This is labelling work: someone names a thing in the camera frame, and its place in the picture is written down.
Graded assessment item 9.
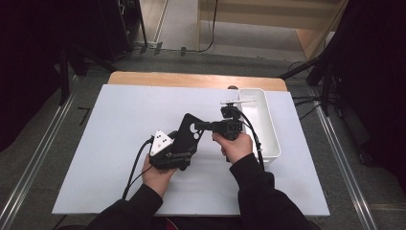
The black phone case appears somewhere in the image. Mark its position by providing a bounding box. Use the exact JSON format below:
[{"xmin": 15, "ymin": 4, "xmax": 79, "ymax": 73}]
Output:
[{"xmin": 171, "ymin": 112, "xmax": 205, "ymax": 162}]

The white table board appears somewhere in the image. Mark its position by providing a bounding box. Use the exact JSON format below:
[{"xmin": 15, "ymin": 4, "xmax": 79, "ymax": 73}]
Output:
[{"xmin": 52, "ymin": 83, "xmax": 330, "ymax": 217}]

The black metal stand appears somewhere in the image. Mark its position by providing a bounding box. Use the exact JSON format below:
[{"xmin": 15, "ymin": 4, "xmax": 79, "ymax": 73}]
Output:
[{"xmin": 58, "ymin": 44, "xmax": 118, "ymax": 106}]

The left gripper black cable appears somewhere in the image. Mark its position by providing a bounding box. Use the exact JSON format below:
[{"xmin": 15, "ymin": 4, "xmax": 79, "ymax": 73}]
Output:
[{"xmin": 122, "ymin": 136, "xmax": 155, "ymax": 200}]

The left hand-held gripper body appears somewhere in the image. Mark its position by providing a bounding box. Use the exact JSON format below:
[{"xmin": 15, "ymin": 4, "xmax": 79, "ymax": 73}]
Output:
[{"xmin": 148, "ymin": 128, "xmax": 192, "ymax": 172}]

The black tripod stand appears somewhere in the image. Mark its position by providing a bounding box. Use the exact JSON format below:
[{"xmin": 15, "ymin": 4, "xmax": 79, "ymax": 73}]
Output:
[{"xmin": 279, "ymin": 18, "xmax": 339, "ymax": 117}]

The metal floor rail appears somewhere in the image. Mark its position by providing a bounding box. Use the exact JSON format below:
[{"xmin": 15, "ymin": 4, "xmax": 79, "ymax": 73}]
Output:
[
  {"xmin": 310, "ymin": 89, "xmax": 379, "ymax": 230},
  {"xmin": 0, "ymin": 75, "xmax": 80, "ymax": 230}
]

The person's dark clothing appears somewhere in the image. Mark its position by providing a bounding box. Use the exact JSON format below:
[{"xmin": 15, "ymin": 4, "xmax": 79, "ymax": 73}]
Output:
[{"xmin": 152, "ymin": 215, "xmax": 243, "ymax": 230}]

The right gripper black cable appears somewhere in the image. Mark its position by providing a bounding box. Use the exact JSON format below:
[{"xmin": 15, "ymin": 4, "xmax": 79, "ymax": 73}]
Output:
[{"xmin": 236, "ymin": 109, "xmax": 266, "ymax": 172}]

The light wooden frame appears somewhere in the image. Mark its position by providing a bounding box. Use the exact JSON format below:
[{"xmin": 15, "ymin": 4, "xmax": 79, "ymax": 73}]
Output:
[{"xmin": 195, "ymin": 0, "xmax": 349, "ymax": 61}]

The person's right hand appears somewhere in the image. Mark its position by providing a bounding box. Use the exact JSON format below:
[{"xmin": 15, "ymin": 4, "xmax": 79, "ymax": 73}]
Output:
[{"xmin": 212, "ymin": 131, "xmax": 254, "ymax": 165}]

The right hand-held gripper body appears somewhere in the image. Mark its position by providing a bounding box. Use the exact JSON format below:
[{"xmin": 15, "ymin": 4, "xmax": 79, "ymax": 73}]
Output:
[{"xmin": 219, "ymin": 98, "xmax": 257, "ymax": 142}]

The wooden table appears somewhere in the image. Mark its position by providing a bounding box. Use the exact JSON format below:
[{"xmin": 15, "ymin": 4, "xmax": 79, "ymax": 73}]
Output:
[{"xmin": 107, "ymin": 71, "xmax": 288, "ymax": 93}]

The person's left hand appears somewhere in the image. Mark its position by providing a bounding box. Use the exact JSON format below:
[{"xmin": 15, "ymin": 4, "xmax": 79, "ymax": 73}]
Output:
[{"xmin": 141, "ymin": 154, "xmax": 178, "ymax": 199}]

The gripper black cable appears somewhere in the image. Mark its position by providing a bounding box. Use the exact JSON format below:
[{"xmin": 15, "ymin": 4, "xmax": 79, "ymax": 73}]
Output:
[
  {"xmin": 122, "ymin": 136, "xmax": 155, "ymax": 200},
  {"xmin": 236, "ymin": 109, "xmax": 266, "ymax": 172}
]

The dark curtain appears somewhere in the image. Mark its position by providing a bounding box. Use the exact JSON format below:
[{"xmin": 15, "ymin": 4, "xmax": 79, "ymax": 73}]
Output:
[
  {"xmin": 0, "ymin": 0, "xmax": 106, "ymax": 152},
  {"xmin": 331, "ymin": 0, "xmax": 406, "ymax": 193}
]

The black hanging cable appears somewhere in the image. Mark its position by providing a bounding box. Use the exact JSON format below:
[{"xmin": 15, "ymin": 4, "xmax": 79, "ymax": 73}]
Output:
[{"xmin": 183, "ymin": 0, "xmax": 219, "ymax": 54}]

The white plastic bin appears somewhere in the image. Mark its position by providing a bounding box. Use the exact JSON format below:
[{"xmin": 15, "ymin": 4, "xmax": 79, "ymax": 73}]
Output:
[{"xmin": 237, "ymin": 87, "xmax": 282, "ymax": 166}]

